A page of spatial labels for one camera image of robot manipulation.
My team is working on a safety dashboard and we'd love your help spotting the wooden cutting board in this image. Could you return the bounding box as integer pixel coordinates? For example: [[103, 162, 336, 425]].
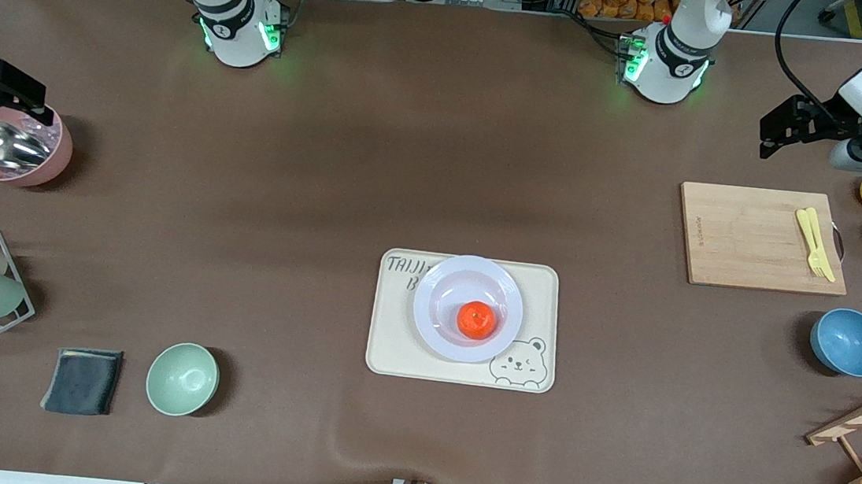
[[671, 180, 856, 299]]

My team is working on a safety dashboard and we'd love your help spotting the light green bowl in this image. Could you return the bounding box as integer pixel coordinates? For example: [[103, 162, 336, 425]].
[[143, 339, 223, 420]]

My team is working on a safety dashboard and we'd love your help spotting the white round plate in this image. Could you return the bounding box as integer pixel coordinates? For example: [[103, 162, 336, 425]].
[[408, 250, 529, 368]]

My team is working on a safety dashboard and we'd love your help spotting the yellow plastic fork and knife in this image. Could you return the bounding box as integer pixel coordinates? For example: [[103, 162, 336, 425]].
[[790, 209, 842, 283]]

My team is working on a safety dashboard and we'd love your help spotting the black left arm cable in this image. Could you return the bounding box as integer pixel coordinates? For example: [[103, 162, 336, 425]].
[[768, 0, 852, 118]]

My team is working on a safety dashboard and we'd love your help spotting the cream bear print tray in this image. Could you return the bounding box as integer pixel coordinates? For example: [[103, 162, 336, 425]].
[[364, 247, 566, 395]]

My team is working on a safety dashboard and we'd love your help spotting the pink bowl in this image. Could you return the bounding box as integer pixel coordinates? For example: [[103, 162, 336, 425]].
[[0, 99, 78, 192]]

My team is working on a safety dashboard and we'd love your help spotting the dark grey folded cloth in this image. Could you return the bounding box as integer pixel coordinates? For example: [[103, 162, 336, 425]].
[[39, 344, 124, 419]]

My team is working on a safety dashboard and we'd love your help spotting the blue bowl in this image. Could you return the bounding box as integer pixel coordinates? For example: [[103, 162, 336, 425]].
[[807, 305, 862, 379]]

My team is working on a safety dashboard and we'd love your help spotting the yellow plastic fork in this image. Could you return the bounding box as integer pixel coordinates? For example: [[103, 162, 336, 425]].
[[800, 207, 837, 279]]

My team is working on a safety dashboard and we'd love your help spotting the orange mandarin fruit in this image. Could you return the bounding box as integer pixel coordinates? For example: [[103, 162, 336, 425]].
[[455, 299, 500, 342]]

